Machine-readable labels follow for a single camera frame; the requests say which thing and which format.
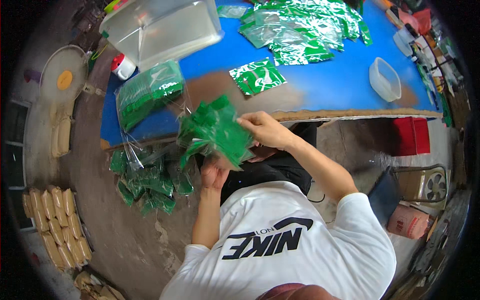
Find person's right hand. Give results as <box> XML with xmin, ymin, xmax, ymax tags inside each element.
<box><xmin>236</xmin><ymin>110</ymin><xmax>298</xmax><ymax>151</ymax></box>

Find person's left hand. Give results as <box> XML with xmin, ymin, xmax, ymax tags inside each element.
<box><xmin>200</xmin><ymin>156</ymin><xmax>231</xmax><ymax>192</ymax></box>

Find bundle of green packets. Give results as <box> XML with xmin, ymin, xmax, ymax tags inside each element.
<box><xmin>177</xmin><ymin>94</ymin><xmax>256</xmax><ymax>172</ymax></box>

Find person's legs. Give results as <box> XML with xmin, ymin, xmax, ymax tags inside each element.
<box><xmin>195</xmin><ymin>122</ymin><xmax>318</xmax><ymax>206</ymax></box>

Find single green silver packet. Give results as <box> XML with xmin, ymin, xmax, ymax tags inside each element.
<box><xmin>229</xmin><ymin>57</ymin><xmax>288</xmax><ymax>96</ymax></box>

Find pile of green packets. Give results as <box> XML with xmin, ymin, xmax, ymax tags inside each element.
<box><xmin>109</xmin><ymin>148</ymin><xmax>195</xmax><ymax>217</ymax></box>

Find empty clear plastic bag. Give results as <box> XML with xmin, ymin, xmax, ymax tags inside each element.
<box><xmin>120</xmin><ymin>127</ymin><xmax>181</xmax><ymax>170</ymax></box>

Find clear bag of green packets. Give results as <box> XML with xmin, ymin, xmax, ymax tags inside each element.
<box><xmin>115</xmin><ymin>60</ymin><xmax>188</xmax><ymax>133</ymax></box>

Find heap of green silver packets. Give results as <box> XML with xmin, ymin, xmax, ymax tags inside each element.
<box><xmin>239</xmin><ymin>0</ymin><xmax>374</xmax><ymax>67</ymax></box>

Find person's body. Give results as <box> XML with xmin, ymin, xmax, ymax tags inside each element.
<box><xmin>159</xmin><ymin>180</ymin><xmax>397</xmax><ymax>300</ymax></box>

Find small clear plastic tub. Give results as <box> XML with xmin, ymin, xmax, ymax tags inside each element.
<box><xmin>368</xmin><ymin>57</ymin><xmax>402</xmax><ymax>103</ymax></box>

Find empty clear packet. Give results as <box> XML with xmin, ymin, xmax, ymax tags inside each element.
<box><xmin>217</xmin><ymin>4</ymin><xmax>248</xmax><ymax>19</ymax></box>

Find dark metal chair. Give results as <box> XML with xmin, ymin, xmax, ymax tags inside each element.
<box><xmin>367</xmin><ymin>163</ymin><xmax>449</xmax><ymax>226</ymax></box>

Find red box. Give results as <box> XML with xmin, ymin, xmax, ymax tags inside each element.
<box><xmin>391</xmin><ymin>116</ymin><xmax>431</xmax><ymax>157</ymax></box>

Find white jug with red cap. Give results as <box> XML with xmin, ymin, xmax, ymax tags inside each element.
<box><xmin>110</xmin><ymin>53</ymin><xmax>137</xmax><ymax>81</ymax></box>

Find large clear plastic bin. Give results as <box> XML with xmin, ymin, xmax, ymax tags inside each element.
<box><xmin>99</xmin><ymin>0</ymin><xmax>225</xmax><ymax>73</ymax></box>

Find tan sacks by fan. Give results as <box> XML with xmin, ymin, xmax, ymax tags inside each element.
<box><xmin>50</xmin><ymin>104</ymin><xmax>73</xmax><ymax>158</ymax></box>

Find heap of cardboard scraps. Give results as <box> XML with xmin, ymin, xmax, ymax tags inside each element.
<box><xmin>73</xmin><ymin>270</ymin><xmax>127</xmax><ymax>300</ymax></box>

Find stack of tan sacks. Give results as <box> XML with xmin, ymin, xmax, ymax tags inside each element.
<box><xmin>21</xmin><ymin>185</ymin><xmax>93</xmax><ymax>271</ymax></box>

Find pink sack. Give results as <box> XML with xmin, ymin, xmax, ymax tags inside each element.
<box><xmin>386</xmin><ymin>204</ymin><xmax>431</xmax><ymax>240</ymax></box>

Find carton with fan picture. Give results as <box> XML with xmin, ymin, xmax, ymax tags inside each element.
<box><xmin>397</xmin><ymin>169</ymin><xmax>449</xmax><ymax>211</ymax></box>

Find cluttered shelf of goods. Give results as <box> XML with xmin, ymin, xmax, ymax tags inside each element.
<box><xmin>386</xmin><ymin>0</ymin><xmax>467</xmax><ymax>128</ymax></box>

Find white standing fan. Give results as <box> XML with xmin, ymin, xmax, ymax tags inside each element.
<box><xmin>39</xmin><ymin>44</ymin><xmax>106</xmax><ymax>106</ymax></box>

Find black cable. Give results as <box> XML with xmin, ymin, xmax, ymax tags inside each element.
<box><xmin>307</xmin><ymin>179</ymin><xmax>327</xmax><ymax>204</ymax></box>

